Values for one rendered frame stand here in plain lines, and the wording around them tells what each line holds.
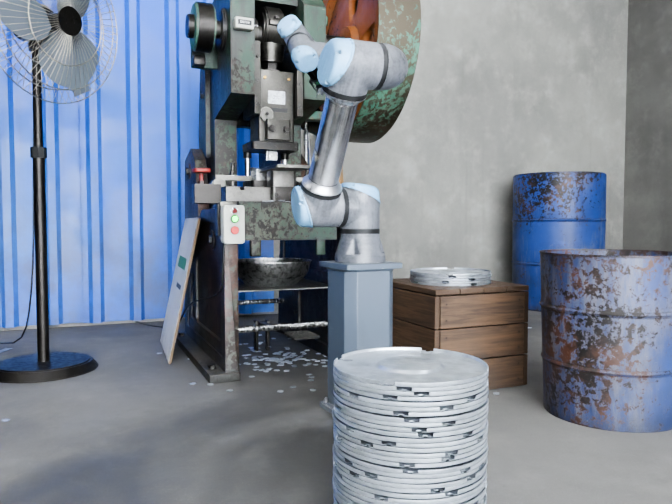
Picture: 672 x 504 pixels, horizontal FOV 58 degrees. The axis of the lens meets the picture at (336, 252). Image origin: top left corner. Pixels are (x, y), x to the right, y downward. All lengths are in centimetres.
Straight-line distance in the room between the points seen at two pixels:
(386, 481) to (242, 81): 171
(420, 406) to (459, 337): 102
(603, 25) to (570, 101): 69
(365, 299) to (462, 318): 43
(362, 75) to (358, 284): 58
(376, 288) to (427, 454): 77
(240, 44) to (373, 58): 101
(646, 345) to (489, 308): 53
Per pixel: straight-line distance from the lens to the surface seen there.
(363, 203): 175
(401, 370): 112
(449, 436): 110
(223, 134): 269
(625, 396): 185
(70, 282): 356
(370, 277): 174
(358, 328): 174
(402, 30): 243
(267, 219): 229
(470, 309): 206
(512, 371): 221
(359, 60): 153
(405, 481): 109
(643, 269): 179
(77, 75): 262
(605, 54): 539
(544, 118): 488
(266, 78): 251
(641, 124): 536
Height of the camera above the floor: 57
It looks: 3 degrees down
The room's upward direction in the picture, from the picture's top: straight up
